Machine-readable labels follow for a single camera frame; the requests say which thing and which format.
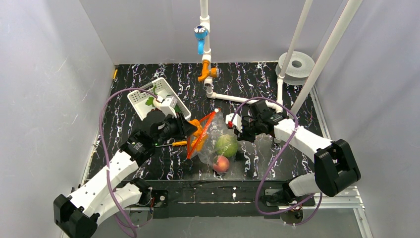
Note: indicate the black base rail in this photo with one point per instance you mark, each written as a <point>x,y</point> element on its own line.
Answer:
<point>204,198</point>

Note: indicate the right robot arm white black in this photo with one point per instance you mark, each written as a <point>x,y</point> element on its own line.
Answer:
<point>335,164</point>

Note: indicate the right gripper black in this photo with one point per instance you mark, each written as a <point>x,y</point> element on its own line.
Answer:
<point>245,126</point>

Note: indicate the yellow handled screwdriver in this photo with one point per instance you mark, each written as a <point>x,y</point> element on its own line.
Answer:
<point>177,143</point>

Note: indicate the fake orange ginger root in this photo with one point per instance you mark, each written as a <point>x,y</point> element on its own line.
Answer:
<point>199,135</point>

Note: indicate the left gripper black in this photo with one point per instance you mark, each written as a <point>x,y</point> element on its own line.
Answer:
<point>183,124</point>

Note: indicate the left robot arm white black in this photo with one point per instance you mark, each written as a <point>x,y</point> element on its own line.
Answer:
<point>80,213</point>

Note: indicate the clear zip top bag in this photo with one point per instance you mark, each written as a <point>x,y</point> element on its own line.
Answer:
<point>214,125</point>

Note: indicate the white PVC pipe frame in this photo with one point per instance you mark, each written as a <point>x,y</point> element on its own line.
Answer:
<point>271,28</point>

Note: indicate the orange faucet valve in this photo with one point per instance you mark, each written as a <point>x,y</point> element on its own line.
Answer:
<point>208,71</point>

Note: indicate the fake red apple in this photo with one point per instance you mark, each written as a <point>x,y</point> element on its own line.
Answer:
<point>220,164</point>

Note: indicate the fake green cabbage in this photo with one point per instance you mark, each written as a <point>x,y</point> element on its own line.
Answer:
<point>226,145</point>

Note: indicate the white filament spool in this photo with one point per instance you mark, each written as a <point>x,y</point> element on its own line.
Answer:
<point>299,69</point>

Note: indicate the white perforated plastic basket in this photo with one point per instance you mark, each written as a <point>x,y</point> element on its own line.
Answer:
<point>144,102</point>

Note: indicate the blue faucet valve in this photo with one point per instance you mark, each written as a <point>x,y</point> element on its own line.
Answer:
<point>200,32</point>

